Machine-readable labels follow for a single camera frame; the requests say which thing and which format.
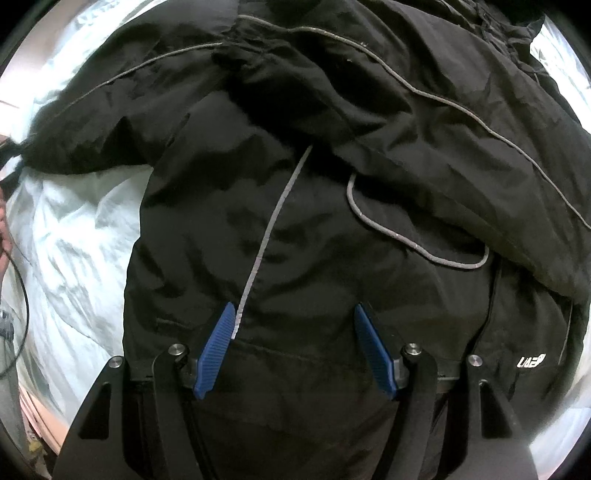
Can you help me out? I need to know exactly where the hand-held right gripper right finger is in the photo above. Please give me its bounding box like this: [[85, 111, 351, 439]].
[[353, 304, 539, 480]]

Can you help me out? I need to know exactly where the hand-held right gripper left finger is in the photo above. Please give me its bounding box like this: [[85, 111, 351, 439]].
[[53, 302, 236, 480]]

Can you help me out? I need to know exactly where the black jacket with grey piping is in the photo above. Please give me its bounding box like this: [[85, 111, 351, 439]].
[[18, 0, 591, 480]]

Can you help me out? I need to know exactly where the pale green bedspread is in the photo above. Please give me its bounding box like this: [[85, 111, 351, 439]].
[[0, 0, 591, 476]]

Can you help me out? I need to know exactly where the wooden bed frame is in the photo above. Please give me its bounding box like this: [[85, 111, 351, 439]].
[[21, 388, 75, 460]]

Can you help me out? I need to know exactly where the thin black cable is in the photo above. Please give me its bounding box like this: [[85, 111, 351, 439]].
[[0, 240, 31, 377]]

